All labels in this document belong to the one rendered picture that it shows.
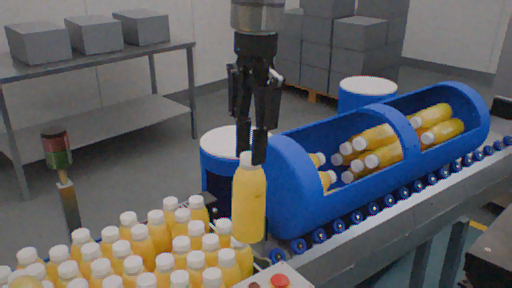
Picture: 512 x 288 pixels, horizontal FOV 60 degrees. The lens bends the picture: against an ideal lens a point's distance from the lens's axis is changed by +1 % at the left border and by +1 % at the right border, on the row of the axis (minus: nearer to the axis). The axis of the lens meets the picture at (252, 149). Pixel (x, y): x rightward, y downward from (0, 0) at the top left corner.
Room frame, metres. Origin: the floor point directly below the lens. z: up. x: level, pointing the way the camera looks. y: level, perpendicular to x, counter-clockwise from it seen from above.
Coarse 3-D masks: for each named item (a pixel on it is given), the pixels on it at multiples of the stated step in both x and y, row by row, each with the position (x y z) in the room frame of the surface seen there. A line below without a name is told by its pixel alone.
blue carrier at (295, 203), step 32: (416, 96) 1.59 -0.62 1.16; (448, 96) 1.56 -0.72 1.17; (480, 96) 1.47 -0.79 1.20; (320, 128) 1.29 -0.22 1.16; (352, 128) 1.41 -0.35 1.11; (480, 128) 1.39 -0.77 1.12; (288, 160) 0.97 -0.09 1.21; (416, 160) 1.17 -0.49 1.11; (448, 160) 1.31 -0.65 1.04; (288, 192) 0.96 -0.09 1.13; (320, 192) 0.94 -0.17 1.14; (352, 192) 1.01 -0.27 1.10; (384, 192) 1.12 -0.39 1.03; (288, 224) 0.96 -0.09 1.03; (320, 224) 0.96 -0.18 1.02
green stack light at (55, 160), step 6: (66, 150) 1.04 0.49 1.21; (48, 156) 1.02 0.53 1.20; (54, 156) 1.02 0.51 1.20; (60, 156) 1.02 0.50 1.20; (66, 156) 1.03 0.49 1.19; (48, 162) 1.02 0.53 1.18; (54, 162) 1.02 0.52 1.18; (60, 162) 1.02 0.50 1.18; (66, 162) 1.03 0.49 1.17; (72, 162) 1.05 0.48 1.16; (54, 168) 1.02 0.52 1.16; (60, 168) 1.02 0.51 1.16
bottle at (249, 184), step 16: (240, 176) 0.71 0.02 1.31; (256, 176) 0.71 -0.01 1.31; (240, 192) 0.70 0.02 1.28; (256, 192) 0.70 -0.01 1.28; (240, 208) 0.70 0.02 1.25; (256, 208) 0.70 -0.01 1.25; (240, 224) 0.70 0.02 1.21; (256, 224) 0.70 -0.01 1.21; (240, 240) 0.70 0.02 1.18; (256, 240) 0.70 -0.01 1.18
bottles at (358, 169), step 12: (420, 132) 1.43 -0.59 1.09; (420, 144) 1.40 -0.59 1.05; (432, 144) 1.44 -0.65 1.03; (336, 156) 1.29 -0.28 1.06; (348, 156) 1.30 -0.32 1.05; (360, 156) 1.25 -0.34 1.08; (348, 168) 1.29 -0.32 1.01; (360, 168) 1.21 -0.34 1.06; (372, 168) 1.23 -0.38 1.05; (384, 168) 1.19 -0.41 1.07; (324, 180) 1.11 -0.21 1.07; (348, 180) 1.24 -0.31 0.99; (324, 192) 1.17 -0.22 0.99
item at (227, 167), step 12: (204, 156) 1.39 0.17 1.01; (204, 168) 1.40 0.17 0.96; (216, 168) 1.35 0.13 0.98; (228, 168) 1.33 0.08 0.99; (204, 180) 1.40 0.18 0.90; (216, 180) 1.57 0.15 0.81; (228, 180) 1.60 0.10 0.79; (216, 192) 1.57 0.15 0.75; (228, 192) 1.60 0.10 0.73; (228, 204) 1.60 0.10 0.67; (228, 216) 1.60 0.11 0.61
